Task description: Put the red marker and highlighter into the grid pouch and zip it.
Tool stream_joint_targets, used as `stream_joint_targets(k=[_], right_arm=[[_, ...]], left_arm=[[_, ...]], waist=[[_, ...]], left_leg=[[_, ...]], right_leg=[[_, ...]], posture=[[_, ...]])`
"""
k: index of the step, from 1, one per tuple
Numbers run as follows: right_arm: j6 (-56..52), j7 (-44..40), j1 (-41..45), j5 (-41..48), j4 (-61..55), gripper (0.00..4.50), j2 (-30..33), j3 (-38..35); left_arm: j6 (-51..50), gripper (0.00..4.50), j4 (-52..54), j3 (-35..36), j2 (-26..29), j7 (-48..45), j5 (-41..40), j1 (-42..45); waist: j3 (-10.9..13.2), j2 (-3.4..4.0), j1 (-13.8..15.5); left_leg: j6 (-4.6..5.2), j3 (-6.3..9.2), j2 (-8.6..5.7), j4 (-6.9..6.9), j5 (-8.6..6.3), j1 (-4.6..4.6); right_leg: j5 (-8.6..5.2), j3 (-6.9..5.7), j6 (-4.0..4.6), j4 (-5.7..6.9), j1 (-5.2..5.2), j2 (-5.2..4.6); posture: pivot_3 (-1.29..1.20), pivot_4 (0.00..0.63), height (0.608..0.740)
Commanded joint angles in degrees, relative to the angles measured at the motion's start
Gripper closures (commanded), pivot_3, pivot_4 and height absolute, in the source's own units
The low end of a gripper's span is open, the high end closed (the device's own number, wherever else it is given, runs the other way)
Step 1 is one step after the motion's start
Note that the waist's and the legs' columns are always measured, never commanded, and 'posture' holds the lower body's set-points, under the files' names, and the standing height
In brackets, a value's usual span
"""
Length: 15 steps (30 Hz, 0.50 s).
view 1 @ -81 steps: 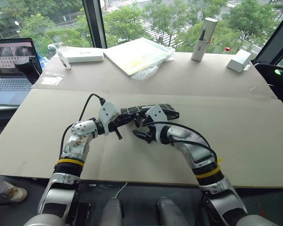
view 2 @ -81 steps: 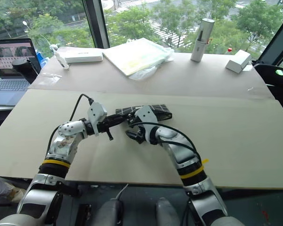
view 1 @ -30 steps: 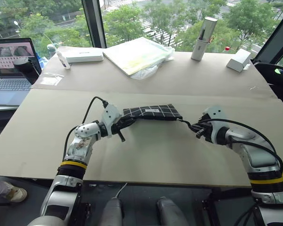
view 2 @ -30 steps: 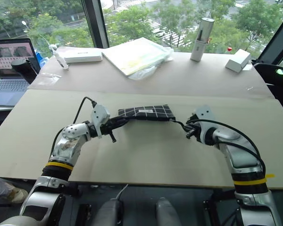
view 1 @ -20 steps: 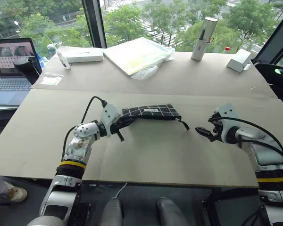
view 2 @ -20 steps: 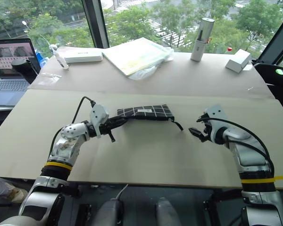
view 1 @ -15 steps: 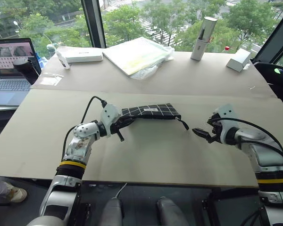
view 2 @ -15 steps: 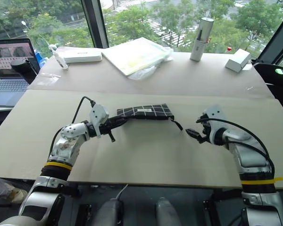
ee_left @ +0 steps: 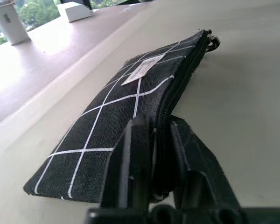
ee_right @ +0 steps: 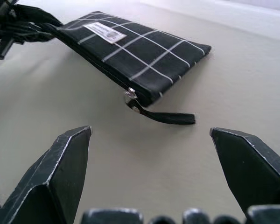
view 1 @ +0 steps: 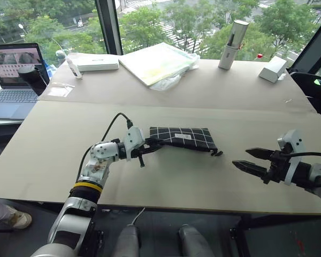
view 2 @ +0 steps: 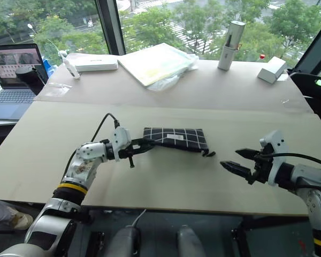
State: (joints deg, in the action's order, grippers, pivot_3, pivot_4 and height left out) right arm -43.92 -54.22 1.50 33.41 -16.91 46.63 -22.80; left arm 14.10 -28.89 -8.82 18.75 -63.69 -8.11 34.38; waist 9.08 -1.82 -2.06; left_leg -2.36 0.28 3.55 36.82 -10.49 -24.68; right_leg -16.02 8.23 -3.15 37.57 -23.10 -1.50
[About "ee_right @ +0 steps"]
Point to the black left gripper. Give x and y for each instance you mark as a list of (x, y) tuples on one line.
[(4, 37)]

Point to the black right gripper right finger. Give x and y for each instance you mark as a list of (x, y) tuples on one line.
[(254, 168)]

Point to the black white-grid pencil case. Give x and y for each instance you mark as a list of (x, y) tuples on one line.
[(135, 51)]

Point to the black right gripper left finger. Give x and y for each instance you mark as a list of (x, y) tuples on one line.
[(49, 177)]

